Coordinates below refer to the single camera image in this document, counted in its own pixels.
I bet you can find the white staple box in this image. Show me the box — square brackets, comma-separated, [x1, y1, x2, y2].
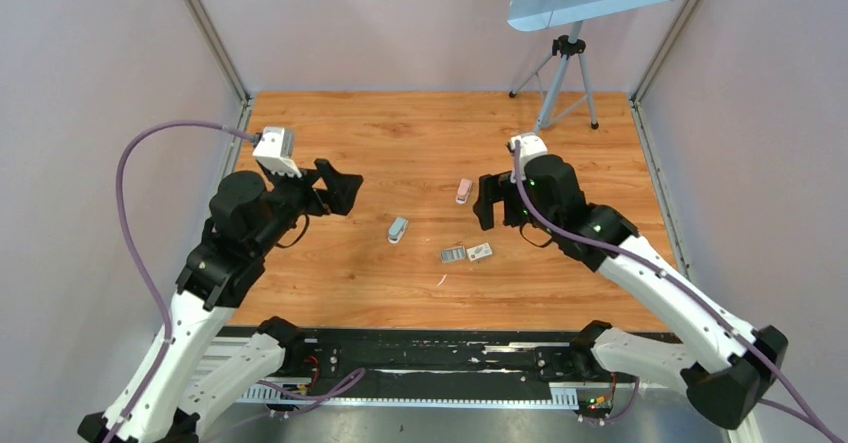
[466, 243, 493, 262]

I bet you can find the grey white stapler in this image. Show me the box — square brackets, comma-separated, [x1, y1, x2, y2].
[387, 217, 409, 244]

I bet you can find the grey staple strips tray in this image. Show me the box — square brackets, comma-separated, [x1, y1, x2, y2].
[440, 246, 467, 264]

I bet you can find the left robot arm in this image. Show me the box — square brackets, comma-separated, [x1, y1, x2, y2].
[77, 159, 364, 442]

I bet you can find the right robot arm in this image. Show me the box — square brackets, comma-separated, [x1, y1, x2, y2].
[473, 154, 788, 430]

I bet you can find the silver tripod stand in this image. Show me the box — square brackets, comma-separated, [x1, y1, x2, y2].
[508, 20, 600, 133]

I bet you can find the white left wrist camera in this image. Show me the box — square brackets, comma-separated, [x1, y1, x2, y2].
[252, 127, 302, 178]

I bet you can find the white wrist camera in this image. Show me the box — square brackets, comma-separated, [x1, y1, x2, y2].
[506, 132, 548, 183]
[252, 127, 302, 178]

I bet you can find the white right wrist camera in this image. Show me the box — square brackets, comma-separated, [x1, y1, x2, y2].
[506, 132, 548, 183]

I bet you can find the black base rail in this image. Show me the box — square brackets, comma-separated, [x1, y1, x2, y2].
[236, 327, 634, 418]

